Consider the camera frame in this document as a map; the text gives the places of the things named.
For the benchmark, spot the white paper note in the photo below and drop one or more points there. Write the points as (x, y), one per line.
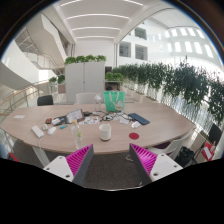
(19, 117)

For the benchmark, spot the hedge planter row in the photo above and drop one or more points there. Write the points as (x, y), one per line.
(189, 90)

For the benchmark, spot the red round coaster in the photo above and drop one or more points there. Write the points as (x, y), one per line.
(134, 136)

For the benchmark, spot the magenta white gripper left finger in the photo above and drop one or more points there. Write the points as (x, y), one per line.
(72, 167)

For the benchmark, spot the clear bottle near bag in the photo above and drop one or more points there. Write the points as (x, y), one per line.
(97, 99)

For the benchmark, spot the dark blue notebook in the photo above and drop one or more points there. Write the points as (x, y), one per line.
(139, 118)

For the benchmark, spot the black office chair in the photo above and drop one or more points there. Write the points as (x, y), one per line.
(45, 100)

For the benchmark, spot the clear plastic water bottle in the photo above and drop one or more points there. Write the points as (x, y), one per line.
(77, 134)

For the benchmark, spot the white power strip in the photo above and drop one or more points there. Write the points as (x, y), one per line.
(37, 131)

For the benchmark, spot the green tote bag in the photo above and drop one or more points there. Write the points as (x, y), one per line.
(114, 100)

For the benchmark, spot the white ceramic mug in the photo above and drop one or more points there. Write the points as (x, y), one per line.
(105, 132)

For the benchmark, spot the white cabinet with plants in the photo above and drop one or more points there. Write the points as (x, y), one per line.
(84, 74)

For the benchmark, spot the white chair behind table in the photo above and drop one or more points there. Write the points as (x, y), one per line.
(85, 98)

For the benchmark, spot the white small box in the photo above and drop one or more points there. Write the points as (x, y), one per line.
(135, 124)

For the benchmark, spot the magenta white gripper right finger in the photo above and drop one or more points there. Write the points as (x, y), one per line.
(151, 166)

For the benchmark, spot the blue marker pen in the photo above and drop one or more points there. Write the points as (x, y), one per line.
(63, 126)

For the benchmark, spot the white chair right side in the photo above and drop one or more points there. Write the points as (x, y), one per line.
(173, 147)

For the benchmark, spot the black backpack on floor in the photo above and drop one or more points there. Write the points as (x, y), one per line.
(185, 157)

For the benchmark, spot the white computer mouse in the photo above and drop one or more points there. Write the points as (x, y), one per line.
(51, 130)

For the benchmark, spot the red black chair right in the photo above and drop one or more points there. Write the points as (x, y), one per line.
(208, 147)

